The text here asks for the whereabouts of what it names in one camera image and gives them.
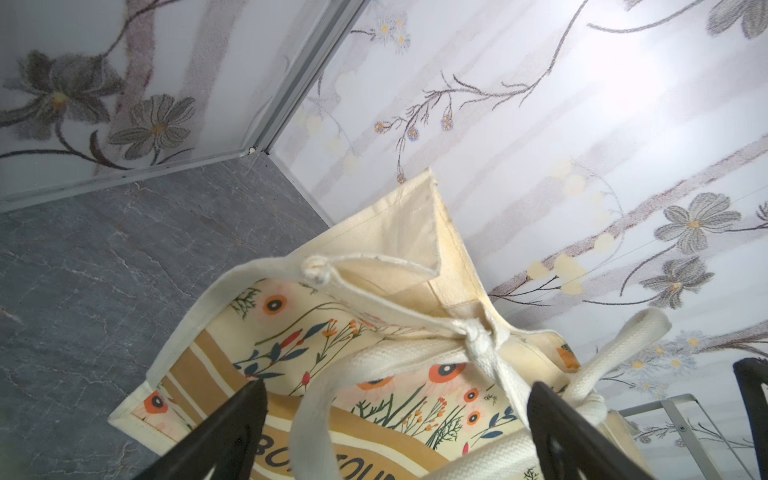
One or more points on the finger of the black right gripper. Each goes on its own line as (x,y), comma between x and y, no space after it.
(751,376)

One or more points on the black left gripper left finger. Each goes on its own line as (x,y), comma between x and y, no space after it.
(223,446)

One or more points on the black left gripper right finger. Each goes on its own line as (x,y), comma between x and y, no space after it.
(568,447)

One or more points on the cream floral grocery tote bag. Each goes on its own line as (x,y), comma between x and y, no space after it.
(382,357)

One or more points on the white metal wooden shelf rack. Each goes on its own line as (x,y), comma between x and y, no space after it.
(685,430)

